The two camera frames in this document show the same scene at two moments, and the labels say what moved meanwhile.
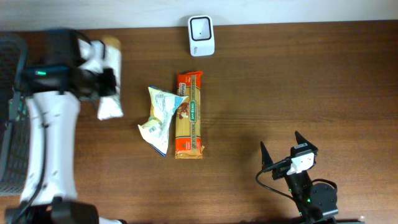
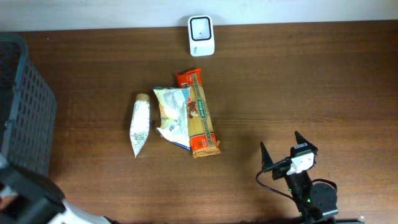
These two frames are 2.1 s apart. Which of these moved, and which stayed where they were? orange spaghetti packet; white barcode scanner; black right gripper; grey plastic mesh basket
Moved: orange spaghetti packet
Stayed: grey plastic mesh basket; black right gripper; white barcode scanner
